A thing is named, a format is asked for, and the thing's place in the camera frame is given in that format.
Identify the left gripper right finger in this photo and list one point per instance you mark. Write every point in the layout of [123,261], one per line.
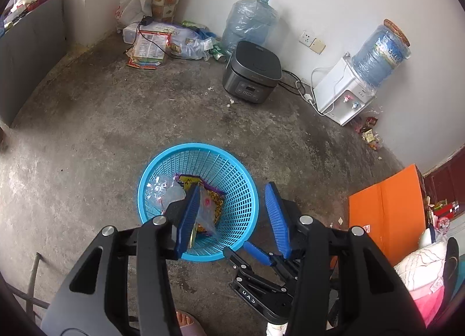
[287,224]

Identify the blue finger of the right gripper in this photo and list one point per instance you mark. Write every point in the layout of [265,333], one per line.
[258,254]

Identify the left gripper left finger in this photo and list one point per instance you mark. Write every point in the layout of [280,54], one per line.
[181,218]

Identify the purple snack wrapper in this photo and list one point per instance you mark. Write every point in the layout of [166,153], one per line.
[210,205]

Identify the clear plastic water bottle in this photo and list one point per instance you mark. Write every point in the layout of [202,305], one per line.
[163,190]

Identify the blue plastic trash basket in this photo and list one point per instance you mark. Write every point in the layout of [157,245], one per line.
[228,199]

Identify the orange cardboard box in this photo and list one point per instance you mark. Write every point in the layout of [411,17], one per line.
[392,213]

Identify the white water dispenser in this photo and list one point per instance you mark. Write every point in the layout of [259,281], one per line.
[342,94]

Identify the black rice cooker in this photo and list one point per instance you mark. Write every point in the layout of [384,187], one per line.
[252,72]

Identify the pile of floor packaging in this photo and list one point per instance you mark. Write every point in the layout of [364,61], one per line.
[151,43]

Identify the water jug on dispenser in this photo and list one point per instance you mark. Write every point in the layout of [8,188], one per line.
[381,54]

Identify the empty blue water jug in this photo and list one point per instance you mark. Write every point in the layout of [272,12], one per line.
[249,20]

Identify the white plastic bag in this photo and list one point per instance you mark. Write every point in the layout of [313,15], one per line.
[131,11]

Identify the gray cabinet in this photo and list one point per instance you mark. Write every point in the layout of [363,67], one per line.
[29,50]

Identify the wall power socket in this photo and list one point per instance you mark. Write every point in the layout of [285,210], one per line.
[314,43]

